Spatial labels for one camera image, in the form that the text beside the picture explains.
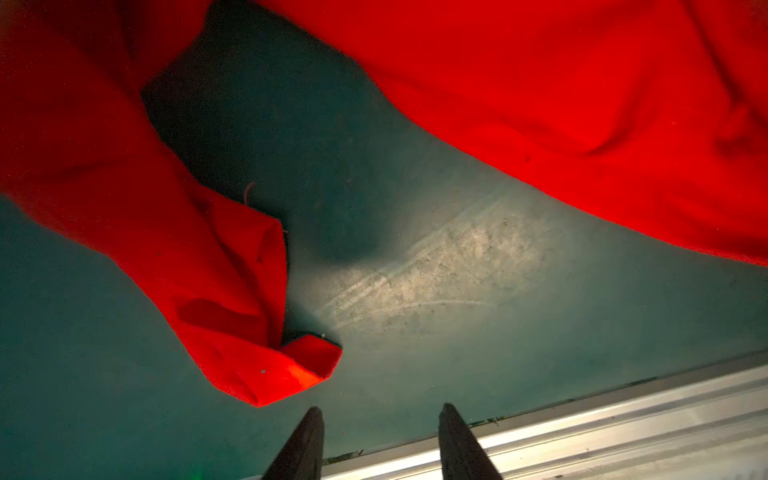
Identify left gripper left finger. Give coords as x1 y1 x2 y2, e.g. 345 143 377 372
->
262 407 325 480

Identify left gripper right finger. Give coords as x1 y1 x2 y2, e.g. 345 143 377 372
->
438 403 502 480

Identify red t-shirt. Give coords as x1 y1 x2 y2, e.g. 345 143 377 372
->
1 1 767 407

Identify front aluminium rail frame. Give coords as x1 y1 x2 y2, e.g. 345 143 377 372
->
320 352 767 479

